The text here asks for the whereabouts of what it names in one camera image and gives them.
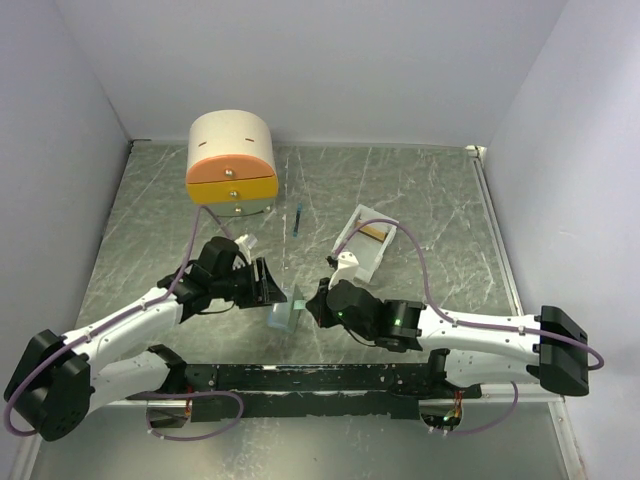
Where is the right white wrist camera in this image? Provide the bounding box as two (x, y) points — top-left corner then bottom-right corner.
(328, 251), (359, 289)

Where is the black base bar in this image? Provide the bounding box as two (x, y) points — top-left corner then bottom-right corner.
(159, 358), (481, 420)

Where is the white plastic tray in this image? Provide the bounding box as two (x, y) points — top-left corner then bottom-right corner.
(332, 204), (397, 284)

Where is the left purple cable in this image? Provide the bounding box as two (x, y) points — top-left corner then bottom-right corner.
(3, 204), (236, 434)

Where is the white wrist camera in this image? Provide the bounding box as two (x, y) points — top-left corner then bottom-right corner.
(233, 234), (257, 269)
(328, 251), (359, 289)

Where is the mint green card holder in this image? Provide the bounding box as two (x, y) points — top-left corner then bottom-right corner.
(267, 285), (306, 333)

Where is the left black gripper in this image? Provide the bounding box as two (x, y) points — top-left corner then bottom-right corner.
(211, 256), (288, 309)

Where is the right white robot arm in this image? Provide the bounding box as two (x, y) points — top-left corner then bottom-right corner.
(306, 278), (589, 398)

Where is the blue pen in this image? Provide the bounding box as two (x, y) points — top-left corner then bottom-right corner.
(292, 202), (303, 238)

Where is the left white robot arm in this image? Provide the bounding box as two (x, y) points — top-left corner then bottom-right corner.
(3, 237), (287, 441)

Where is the beige mini drawer cabinet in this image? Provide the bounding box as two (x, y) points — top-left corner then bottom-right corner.
(185, 110), (279, 217)

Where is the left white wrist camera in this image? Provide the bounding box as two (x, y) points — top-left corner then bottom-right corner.
(233, 234), (257, 269)

